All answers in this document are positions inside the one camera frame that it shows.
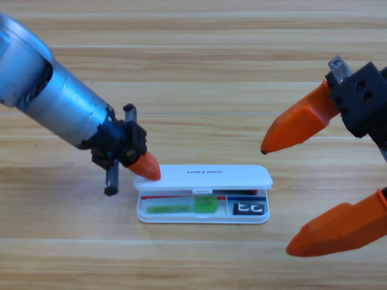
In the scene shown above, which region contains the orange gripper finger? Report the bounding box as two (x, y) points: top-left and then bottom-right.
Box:
(285, 188), (387, 257)

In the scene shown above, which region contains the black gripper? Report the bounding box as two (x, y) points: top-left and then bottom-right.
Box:
(80, 103), (162, 197)
(260, 56), (387, 164)

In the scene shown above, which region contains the white Unitree pencil case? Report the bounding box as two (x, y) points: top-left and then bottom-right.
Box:
(132, 164), (274, 225)

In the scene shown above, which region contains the green highlighter pen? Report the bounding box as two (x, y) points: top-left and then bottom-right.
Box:
(146, 195), (219, 214)

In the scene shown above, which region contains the black eraser with white print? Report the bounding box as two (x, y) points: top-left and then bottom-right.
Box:
(232, 202), (266, 216)

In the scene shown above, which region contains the red and black marker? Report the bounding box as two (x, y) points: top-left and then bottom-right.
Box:
(213, 189), (259, 196)

